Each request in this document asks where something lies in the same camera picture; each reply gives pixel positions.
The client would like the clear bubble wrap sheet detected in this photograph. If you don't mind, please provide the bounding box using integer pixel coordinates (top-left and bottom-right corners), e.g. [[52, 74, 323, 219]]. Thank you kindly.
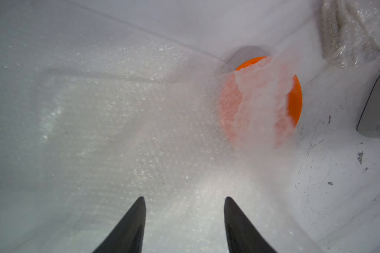
[[321, 1, 380, 69], [0, 1, 321, 253]]

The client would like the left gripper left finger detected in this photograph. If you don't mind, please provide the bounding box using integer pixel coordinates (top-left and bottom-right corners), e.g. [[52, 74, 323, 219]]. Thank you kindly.
[[94, 197, 146, 253]]

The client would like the orange dinner plate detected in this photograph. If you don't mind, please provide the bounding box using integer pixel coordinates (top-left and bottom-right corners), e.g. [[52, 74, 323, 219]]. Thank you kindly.
[[219, 57, 303, 149]]

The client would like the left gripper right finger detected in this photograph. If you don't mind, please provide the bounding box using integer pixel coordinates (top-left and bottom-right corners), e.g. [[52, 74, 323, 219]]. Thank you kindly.
[[224, 197, 276, 253]]

